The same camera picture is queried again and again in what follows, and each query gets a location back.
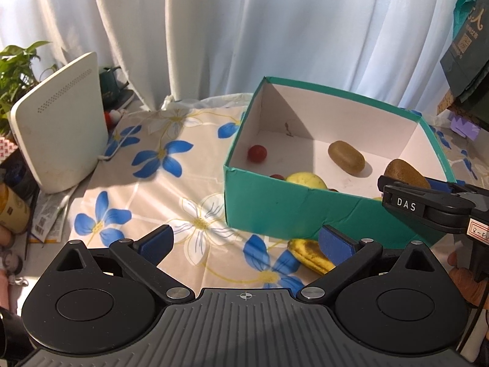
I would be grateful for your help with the dark green mug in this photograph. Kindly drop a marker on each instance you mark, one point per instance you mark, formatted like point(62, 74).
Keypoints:
point(115, 95)

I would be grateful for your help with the white router device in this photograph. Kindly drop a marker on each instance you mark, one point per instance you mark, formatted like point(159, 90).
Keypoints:
point(60, 125)

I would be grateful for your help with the purple small box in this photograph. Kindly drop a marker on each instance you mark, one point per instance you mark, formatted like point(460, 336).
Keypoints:
point(463, 127)

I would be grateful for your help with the green potted plant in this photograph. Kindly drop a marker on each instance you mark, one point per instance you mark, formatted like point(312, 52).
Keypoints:
point(17, 77)

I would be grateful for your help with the floral tablecloth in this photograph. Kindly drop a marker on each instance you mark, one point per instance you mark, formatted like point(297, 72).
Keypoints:
point(168, 168)

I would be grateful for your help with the brown kiwi fruit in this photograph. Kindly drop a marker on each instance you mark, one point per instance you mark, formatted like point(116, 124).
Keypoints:
point(347, 157)
point(400, 170)

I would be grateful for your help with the dark green paper bag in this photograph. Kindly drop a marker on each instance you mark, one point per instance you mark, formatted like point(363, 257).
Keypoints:
point(465, 63)

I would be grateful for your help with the person's right hand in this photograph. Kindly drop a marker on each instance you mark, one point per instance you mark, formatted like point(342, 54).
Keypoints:
point(472, 291)

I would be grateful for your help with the amber bottle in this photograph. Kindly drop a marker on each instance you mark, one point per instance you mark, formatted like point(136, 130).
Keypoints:
point(14, 211)

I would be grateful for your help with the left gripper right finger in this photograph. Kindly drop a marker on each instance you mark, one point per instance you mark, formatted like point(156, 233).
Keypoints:
point(352, 259)

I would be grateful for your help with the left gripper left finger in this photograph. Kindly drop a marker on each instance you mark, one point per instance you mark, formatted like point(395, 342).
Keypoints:
point(139, 260)

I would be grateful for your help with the red cherry tomato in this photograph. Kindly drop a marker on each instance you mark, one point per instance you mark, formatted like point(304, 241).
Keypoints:
point(257, 154)

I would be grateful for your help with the spotted yellow banana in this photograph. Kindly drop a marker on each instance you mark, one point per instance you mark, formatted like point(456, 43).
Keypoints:
point(308, 253)

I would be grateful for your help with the white curtain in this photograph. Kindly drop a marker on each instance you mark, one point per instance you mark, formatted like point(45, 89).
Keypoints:
point(384, 49)

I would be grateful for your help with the yellow green apple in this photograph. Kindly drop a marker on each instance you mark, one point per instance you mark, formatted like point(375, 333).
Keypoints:
point(307, 179)

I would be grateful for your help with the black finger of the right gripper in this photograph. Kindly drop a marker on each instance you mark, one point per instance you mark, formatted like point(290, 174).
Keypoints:
point(449, 207)

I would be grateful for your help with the teal cardboard box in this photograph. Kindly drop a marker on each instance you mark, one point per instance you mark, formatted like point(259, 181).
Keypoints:
point(296, 122)

